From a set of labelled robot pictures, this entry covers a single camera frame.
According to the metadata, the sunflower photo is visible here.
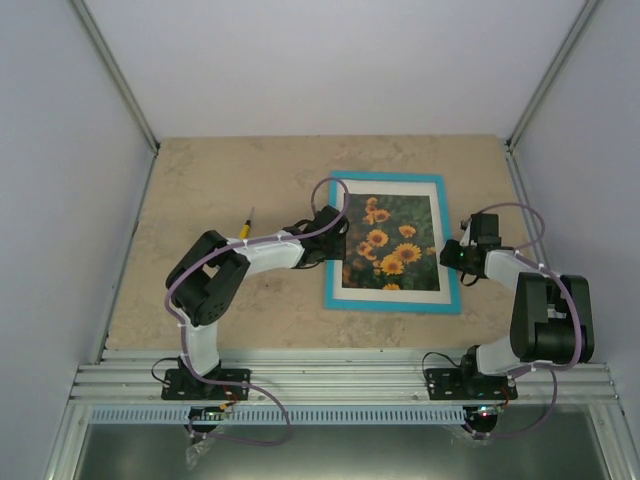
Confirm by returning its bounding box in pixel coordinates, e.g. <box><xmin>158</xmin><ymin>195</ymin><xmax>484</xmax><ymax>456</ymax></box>
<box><xmin>341</xmin><ymin>193</ymin><xmax>440</xmax><ymax>291</ymax></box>

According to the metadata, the yellow handled screwdriver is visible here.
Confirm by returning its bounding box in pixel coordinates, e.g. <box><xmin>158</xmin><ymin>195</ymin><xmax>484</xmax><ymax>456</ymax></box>
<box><xmin>239</xmin><ymin>207</ymin><xmax>255</xmax><ymax>239</ymax></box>

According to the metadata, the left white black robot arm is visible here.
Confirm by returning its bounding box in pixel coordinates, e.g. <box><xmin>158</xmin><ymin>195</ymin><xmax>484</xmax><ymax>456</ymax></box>
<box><xmin>164</xmin><ymin>205</ymin><xmax>349</xmax><ymax>399</ymax></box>

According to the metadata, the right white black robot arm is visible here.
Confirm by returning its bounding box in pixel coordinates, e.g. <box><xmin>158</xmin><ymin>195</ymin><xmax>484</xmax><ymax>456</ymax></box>
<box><xmin>440</xmin><ymin>213</ymin><xmax>595</xmax><ymax>399</ymax></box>

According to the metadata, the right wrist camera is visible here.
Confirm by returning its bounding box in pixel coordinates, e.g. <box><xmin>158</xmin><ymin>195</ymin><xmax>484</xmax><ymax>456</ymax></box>
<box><xmin>460</xmin><ymin>218</ymin><xmax>472</xmax><ymax>247</ymax></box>

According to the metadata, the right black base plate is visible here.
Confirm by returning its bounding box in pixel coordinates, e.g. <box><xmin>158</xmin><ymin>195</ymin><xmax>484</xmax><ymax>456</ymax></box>
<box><xmin>423</xmin><ymin>368</ymin><xmax>518</xmax><ymax>401</ymax></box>

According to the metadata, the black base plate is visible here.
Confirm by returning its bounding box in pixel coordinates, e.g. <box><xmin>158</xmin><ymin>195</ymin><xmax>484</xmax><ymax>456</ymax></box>
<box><xmin>161</xmin><ymin>368</ymin><xmax>251</xmax><ymax>401</ymax></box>
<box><xmin>423</xmin><ymin>368</ymin><xmax>518</xmax><ymax>401</ymax></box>

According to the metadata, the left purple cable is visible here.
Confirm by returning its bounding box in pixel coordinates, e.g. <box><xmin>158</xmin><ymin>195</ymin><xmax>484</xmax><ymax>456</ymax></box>
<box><xmin>164</xmin><ymin>176</ymin><xmax>292</xmax><ymax>446</ymax></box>

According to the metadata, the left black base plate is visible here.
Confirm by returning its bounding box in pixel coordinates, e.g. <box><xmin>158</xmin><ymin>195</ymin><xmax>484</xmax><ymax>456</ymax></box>
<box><xmin>161</xmin><ymin>368</ymin><xmax>251</xmax><ymax>401</ymax></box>

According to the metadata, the aluminium profile rail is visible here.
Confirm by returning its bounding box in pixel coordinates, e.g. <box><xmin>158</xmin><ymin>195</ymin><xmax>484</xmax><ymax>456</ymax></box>
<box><xmin>69</xmin><ymin>348</ymin><xmax>619</xmax><ymax>406</ymax></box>

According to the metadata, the grey slotted cable duct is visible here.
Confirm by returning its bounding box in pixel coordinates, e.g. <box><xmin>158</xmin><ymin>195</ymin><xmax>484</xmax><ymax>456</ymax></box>
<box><xmin>90</xmin><ymin>405</ymin><xmax>466</xmax><ymax>426</ymax></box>

